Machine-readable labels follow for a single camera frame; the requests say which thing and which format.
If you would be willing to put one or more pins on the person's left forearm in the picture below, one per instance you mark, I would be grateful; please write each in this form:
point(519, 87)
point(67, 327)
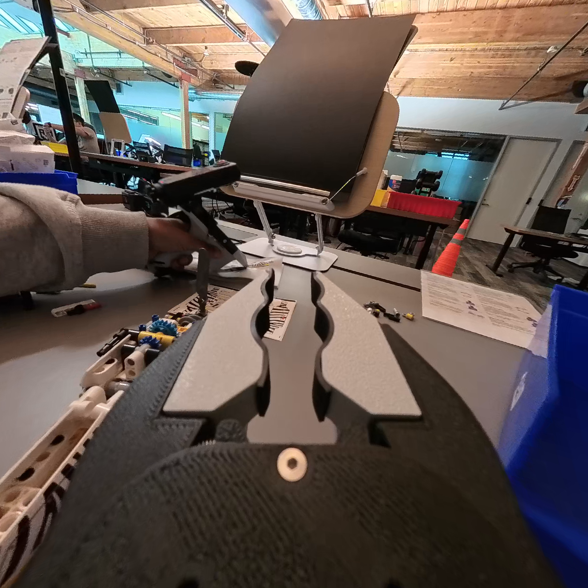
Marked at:
point(69, 234)

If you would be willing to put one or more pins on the zebra striped sticker sheet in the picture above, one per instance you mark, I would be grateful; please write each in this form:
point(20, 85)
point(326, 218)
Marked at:
point(280, 321)

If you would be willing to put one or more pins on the pile of black yellow lego pieces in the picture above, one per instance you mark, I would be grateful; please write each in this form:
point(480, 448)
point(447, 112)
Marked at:
point(388, 311)

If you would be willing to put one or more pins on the red plastic bin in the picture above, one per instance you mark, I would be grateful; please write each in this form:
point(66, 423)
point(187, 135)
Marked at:
point(422, 204)

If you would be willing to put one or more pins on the printed white paper sheet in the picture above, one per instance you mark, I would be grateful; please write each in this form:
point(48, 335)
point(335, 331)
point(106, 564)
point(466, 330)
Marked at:
point(477, 307)

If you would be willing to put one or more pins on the white black red lego piece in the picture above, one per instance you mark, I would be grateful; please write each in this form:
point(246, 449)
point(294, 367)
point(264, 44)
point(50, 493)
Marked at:
point(76, 307)

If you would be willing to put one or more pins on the long wooden desk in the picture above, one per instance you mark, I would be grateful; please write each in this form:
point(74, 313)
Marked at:
point(128, 160)

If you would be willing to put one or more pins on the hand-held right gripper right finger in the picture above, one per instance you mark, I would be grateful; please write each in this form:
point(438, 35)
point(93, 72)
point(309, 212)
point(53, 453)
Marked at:
point(367, 363)

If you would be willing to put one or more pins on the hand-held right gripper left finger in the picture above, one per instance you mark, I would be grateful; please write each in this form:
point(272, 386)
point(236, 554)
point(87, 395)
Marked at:
point(216, 358)

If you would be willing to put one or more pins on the white door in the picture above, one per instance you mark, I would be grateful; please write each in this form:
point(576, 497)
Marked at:
point(514, 183)

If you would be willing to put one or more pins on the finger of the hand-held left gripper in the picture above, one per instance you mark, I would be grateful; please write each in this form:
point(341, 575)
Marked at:
point(216, 239)

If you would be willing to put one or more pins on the black office chair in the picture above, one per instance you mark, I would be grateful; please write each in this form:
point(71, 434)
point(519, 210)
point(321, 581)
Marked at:
point(546, 229)

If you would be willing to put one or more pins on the lego helicopter model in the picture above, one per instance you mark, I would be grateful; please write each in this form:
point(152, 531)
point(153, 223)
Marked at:
point(105, 367)

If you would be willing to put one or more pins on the person's left hand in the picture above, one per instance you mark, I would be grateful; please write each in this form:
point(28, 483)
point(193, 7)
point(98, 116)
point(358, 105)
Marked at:
point(170, 239)

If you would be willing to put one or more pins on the yellow plastic bin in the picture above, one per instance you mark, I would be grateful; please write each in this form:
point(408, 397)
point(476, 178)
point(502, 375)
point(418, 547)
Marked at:
point(379, 197)

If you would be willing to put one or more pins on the clipped printed sheet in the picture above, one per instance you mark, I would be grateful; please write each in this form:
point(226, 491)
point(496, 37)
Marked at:
point(18, 69)

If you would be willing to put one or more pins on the orange traffic cone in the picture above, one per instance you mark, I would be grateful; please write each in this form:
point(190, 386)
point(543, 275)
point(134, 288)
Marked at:
point(452, 252)

